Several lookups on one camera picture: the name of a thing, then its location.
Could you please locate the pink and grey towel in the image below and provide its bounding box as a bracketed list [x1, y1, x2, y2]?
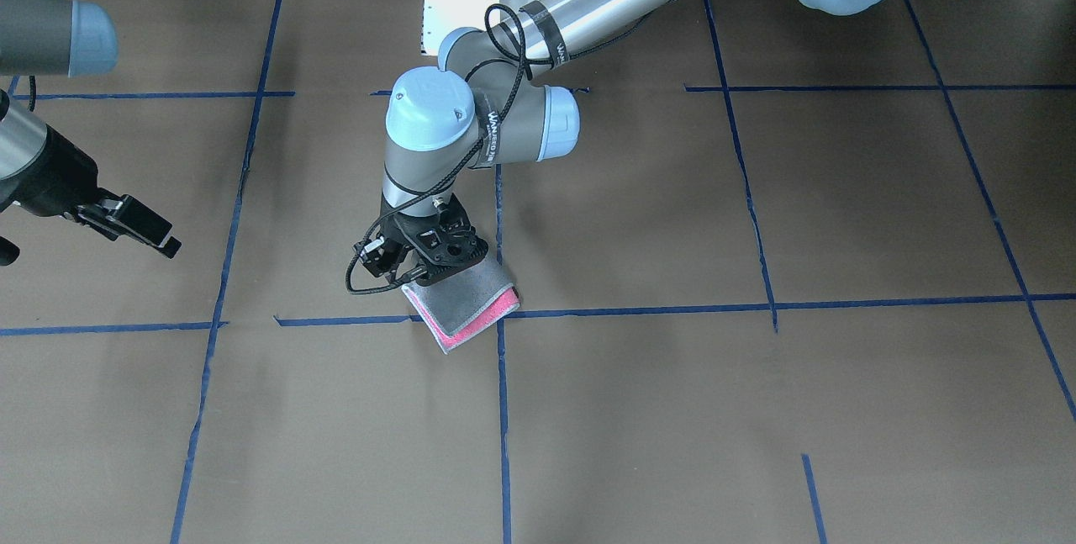
[402, 254, 521, 355]

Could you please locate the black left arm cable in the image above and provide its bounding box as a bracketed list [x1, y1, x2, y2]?
[345, 3, 657, 296]

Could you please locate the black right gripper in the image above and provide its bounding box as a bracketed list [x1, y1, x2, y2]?
[1, 128, 182, 259]

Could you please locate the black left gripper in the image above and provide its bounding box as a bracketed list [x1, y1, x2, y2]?
[360, 194, 489, 286]

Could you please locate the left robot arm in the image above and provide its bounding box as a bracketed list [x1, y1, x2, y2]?
[352, 0, 881, 291]

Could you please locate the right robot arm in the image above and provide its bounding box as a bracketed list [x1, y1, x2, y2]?
[1, 0, 181, 259]

